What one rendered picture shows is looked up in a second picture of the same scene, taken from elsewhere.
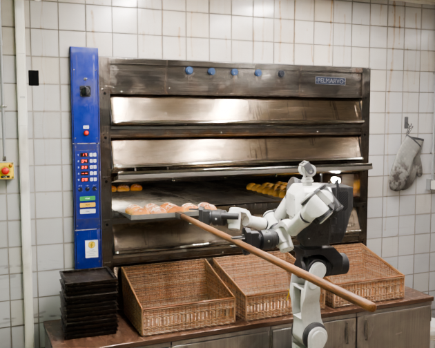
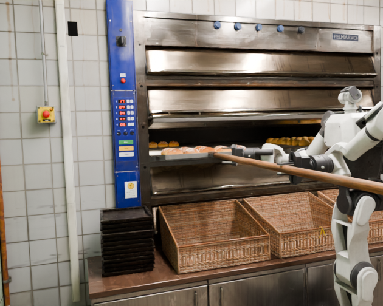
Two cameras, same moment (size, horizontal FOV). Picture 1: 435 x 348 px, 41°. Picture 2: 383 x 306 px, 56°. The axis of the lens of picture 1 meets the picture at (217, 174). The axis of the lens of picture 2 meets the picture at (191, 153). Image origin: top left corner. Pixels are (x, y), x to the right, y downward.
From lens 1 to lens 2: 1.26 m
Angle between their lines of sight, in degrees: 6
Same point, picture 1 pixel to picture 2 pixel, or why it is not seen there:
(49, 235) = (91, 176)
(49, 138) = (89, 85)
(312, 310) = (360, 248)
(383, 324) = not seen: outside the picture
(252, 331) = (287, 268)
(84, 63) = (120, 15)
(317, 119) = (335, 71)
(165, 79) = (195, 33)
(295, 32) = not seen: outside the picture
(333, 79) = (347, 35)
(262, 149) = (286, 99)
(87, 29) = not seen: outside the picture
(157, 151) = (189, 99)
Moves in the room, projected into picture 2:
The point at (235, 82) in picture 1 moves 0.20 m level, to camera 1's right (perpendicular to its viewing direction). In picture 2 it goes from (259, 37) to (289, 35)
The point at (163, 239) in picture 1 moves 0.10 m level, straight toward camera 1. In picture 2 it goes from (197, 181) to (197, 184)
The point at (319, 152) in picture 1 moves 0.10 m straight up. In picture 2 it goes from (337, 102) to (337, 89)
